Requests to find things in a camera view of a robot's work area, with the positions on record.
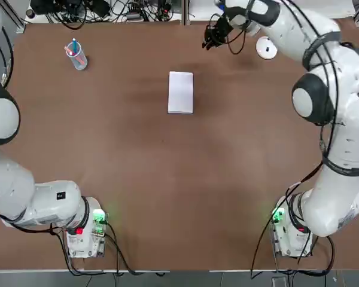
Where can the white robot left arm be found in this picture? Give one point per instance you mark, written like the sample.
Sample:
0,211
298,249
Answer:
6,185

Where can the blue pen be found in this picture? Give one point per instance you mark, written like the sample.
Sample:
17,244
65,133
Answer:
74,45

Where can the white A4 paper sheet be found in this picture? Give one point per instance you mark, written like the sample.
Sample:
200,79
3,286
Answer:
181,92

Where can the pink pen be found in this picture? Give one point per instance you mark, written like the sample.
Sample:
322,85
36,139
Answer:
68,51

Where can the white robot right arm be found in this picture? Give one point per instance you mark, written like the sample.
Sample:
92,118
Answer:
341,143

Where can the aluminium frame post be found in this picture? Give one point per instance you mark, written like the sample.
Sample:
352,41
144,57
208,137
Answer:
185,12
20,24

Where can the black tape roll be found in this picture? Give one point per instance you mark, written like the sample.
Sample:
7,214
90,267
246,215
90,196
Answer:
27,13

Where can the clear plastic pen cup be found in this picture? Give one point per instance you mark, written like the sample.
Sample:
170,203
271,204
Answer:
79,64

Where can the white desk lamp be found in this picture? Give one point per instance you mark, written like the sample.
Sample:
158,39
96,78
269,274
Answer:
261,45

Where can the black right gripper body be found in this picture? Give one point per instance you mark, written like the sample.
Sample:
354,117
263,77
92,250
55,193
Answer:
220,28

